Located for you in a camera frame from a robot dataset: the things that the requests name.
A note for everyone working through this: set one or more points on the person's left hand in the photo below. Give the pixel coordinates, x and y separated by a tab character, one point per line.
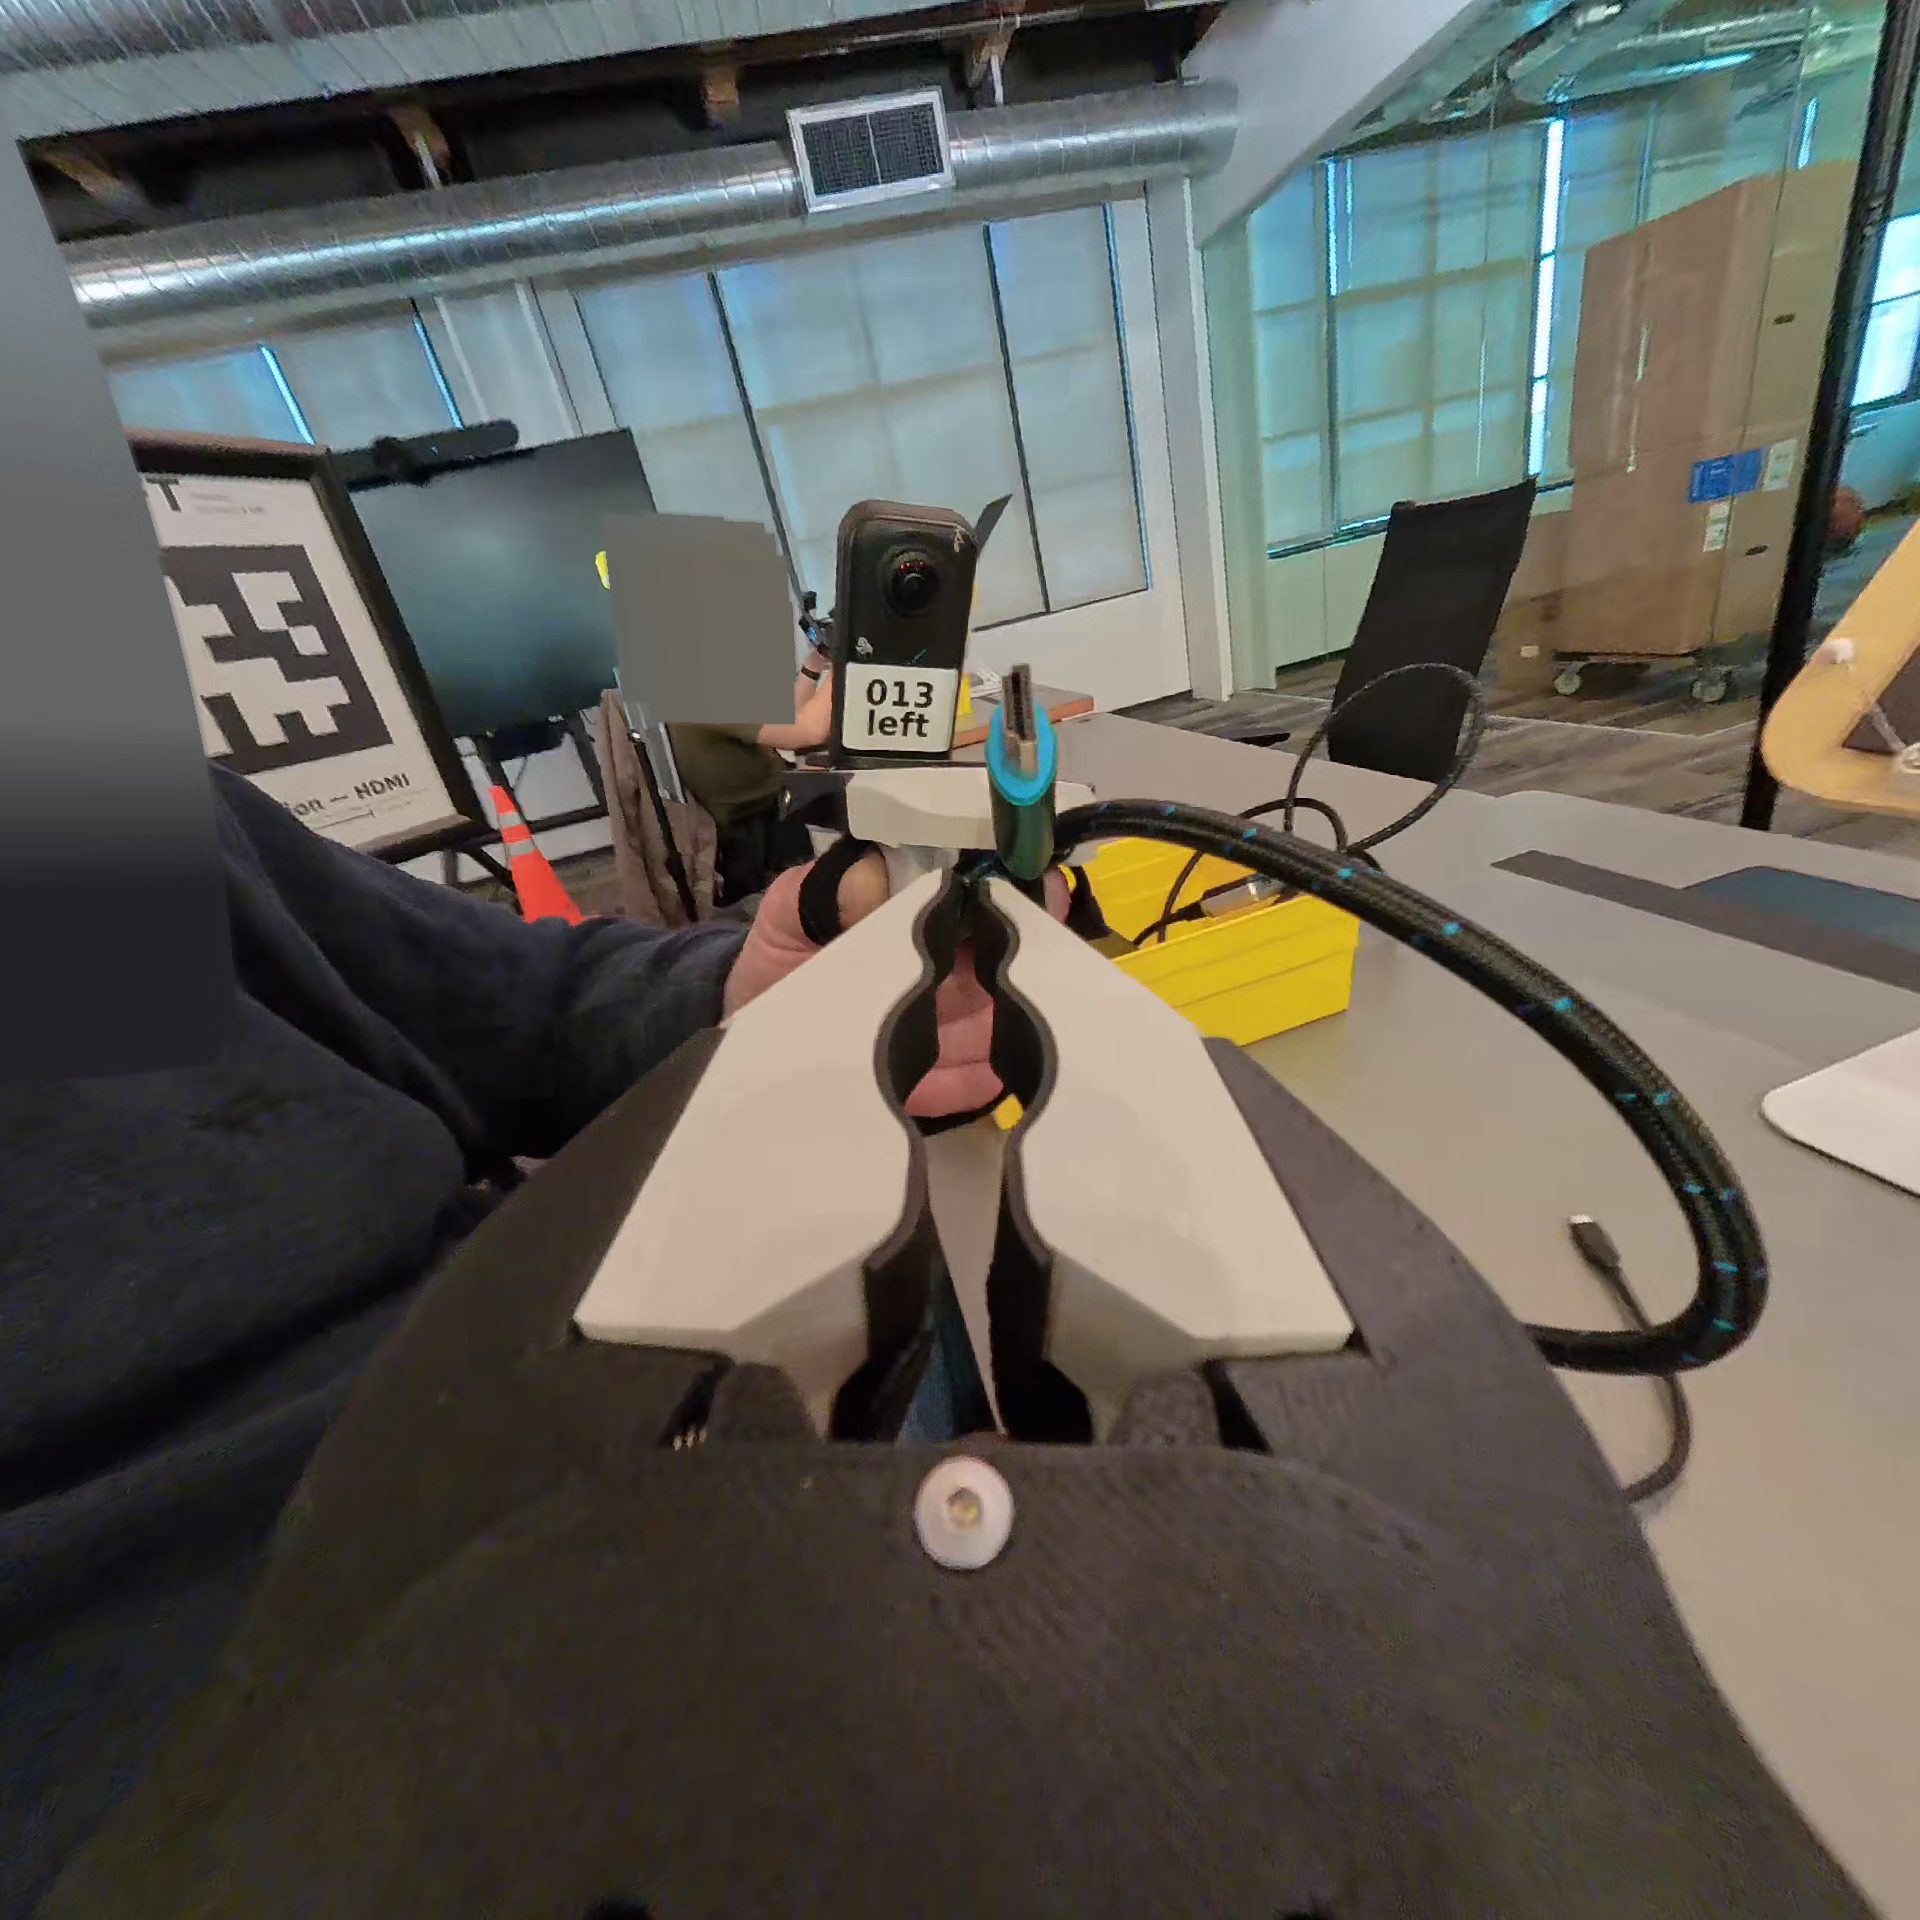
780	932

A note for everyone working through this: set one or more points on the black monitor screen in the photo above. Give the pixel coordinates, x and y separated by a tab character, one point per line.
525	572

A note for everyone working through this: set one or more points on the yellow plastic bin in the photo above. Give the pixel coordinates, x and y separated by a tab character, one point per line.
1245	961

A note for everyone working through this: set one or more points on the cart with cardboard boxes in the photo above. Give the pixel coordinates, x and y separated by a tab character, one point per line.
1697	391

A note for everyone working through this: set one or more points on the black stand pole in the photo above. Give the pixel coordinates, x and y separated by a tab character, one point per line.
1836	391

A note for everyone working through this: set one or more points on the black office chair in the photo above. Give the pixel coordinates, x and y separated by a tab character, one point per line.
1441	616

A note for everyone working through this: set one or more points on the grey background table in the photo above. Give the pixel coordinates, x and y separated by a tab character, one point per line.
1052	709

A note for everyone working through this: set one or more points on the black webcam bar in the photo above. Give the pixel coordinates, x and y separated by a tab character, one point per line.
421	453

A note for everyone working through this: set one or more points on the wooden rimmed black panel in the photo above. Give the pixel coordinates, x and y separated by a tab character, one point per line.
1861	706

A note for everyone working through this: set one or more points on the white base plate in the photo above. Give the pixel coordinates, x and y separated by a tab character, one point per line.
1861	1111

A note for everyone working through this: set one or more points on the framed marker sign board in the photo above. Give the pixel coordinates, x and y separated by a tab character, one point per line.
286	645

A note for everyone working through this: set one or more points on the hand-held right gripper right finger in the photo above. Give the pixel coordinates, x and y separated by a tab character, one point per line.
1186	1216

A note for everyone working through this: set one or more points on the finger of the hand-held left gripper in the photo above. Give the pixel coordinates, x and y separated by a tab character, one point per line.
924	812

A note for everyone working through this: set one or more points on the person's left forearm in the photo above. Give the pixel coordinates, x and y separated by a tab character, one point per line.
509	990

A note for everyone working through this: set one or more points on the orange traffic cone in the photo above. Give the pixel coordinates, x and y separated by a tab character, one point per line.
534	872

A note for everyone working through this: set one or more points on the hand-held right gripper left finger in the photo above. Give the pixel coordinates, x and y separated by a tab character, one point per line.
737	1200

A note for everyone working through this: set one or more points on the person's black top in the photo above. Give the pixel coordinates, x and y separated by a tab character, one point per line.
210	1440

